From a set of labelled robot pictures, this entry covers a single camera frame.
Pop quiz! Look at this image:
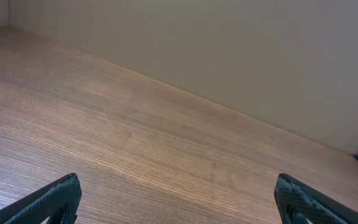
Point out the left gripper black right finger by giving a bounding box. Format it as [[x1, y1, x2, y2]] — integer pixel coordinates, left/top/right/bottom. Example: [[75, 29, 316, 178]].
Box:
[[274, 173, 358, 224]]

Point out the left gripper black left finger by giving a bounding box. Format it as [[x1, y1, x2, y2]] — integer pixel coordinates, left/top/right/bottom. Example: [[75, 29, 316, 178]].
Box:
[[0, 173, 82, 224]]

